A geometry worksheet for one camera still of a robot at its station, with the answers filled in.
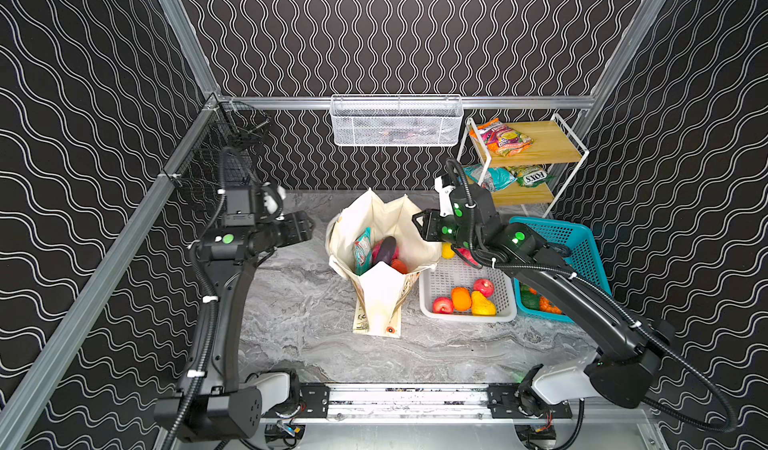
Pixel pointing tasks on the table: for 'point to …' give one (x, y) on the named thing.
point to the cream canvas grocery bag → (377, 293)
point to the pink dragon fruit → (376, 249)
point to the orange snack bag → (502, 139)
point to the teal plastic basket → (584, 257)
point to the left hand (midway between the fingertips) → (308, 224)
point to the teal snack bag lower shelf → (496, 178)
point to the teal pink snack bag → (363, 252)
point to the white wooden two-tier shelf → (520, 161)
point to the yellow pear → (481, 305)
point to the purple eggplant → (387, 251)
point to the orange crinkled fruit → (461, 298)
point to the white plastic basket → (450, 275)
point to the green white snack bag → (529, 175)
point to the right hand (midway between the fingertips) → (416, 217)
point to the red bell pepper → (399, 265)
